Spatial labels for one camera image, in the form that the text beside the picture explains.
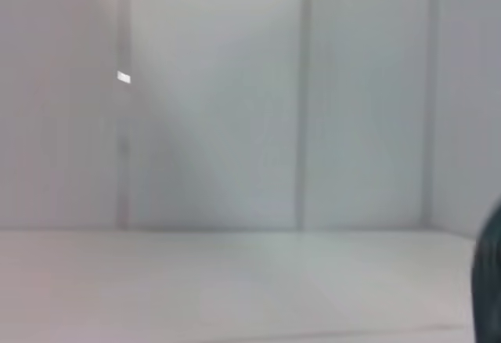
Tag blue denim shorts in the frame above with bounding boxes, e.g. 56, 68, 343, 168
470, 197, 501, 343

